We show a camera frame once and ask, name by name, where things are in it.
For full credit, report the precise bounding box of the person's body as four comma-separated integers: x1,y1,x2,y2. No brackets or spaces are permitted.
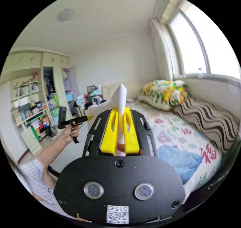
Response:
5,152,78,220

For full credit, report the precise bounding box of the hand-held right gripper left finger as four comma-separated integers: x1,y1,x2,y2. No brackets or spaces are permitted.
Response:
100,108,119,155

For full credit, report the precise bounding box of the floral pillow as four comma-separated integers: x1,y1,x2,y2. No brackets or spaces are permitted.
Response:
138,79,189,111

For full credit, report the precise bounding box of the person's left hand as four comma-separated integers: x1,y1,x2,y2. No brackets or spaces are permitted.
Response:
63,124,82,144

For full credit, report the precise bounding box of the cream cupboard with shelves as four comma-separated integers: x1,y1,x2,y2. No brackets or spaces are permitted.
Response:
0,50,76,155

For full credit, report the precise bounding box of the window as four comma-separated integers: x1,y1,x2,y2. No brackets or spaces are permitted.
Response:
164,0,241,80

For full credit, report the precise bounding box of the white short sleeve shirt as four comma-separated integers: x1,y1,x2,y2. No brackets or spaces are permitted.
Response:
87,83,128,157

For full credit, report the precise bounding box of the white curtain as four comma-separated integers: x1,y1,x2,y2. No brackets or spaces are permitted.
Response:
148,0,181,81

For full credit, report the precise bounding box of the round ceiling lamp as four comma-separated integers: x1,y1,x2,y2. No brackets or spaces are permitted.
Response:
57,9,75,22

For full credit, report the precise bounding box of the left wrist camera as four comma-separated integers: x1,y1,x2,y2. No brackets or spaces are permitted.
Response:
58,106,67,127

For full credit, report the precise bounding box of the pile of clothes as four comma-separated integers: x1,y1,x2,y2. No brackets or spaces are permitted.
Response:
74,85,109,110

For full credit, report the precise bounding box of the person's left forearm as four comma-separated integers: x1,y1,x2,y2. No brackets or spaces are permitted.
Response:
37,137,70,164

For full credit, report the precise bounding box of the brown wavy striped blanket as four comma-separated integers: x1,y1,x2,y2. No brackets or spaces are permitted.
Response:
173,97,241,154

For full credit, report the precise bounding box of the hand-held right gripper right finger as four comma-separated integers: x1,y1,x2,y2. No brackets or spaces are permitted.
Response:
124,108,140,155

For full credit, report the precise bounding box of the blue garment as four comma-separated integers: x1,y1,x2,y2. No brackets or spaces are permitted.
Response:
156,144,203,185

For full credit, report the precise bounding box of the bed with printed sheet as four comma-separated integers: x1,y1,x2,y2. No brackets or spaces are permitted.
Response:
101,82,241,194

